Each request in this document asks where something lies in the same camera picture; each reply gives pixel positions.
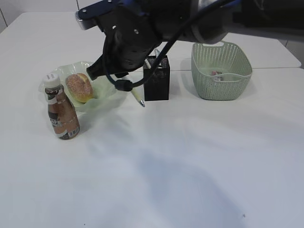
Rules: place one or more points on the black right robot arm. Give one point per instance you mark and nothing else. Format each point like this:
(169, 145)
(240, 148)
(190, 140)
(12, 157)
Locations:
(209, 21)

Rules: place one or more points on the black pen holder box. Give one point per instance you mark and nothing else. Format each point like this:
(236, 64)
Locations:
(157, 88)

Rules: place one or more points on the green ruffled glass plate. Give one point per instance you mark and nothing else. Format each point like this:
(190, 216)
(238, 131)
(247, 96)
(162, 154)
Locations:
(103, 90)

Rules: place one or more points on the teal white pen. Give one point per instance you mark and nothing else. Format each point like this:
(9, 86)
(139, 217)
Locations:
(157, 52)

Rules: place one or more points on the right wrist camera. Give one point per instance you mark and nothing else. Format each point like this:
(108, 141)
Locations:
(88, 17)

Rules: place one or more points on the grey white pen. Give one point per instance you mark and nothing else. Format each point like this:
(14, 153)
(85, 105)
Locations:
(147, 64)

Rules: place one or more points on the sesame bread roll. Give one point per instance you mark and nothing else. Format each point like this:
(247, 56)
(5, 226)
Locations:
(79, 87)

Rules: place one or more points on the green woven plastic basket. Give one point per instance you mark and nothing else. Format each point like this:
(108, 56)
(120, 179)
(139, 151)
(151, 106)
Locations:
(227, 58)

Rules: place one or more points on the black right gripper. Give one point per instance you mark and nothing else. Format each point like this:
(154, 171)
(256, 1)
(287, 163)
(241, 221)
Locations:
(132, 32)

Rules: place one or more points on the cream white pen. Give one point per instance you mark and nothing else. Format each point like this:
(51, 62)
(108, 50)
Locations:
(138, 97)

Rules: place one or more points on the brown drink bottle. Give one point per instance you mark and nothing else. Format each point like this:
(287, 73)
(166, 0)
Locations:
(61, 111)

